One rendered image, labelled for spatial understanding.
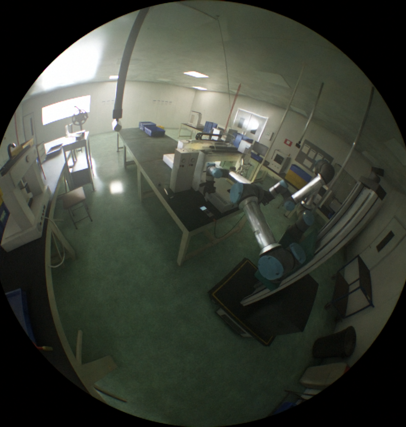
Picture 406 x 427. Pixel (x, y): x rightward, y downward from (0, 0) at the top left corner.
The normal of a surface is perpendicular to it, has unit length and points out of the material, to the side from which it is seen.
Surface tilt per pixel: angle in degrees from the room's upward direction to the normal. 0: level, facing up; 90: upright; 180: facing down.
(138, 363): 0
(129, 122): 90
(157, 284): 0
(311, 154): 90
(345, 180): 90
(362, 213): 90
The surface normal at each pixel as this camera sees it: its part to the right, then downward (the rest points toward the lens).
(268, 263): -0.88, 0.15
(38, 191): 0.60, 0.65
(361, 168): -0.77, 0.29
